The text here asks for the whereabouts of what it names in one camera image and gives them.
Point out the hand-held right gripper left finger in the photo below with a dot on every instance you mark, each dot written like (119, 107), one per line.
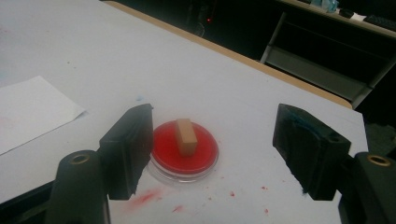
(127, 149)

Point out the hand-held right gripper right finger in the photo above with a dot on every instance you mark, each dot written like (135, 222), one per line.
(306, 149)

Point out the round red ink pad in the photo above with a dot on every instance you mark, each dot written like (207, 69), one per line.
(168, 155)

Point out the wooden stamp block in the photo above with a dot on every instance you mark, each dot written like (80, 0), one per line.
(186, 137)

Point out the white paper sheet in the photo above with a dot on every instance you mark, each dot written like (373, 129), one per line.
(28, 112)

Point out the small black device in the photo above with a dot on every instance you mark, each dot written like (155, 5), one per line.
(346, 13)

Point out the light blue plastic bag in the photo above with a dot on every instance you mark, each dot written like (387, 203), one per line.
(325, 4)

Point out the black keyboard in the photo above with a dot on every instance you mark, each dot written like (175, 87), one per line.
(379, 21)

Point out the grey metal shelf frame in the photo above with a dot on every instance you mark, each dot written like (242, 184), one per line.
(314, 71)

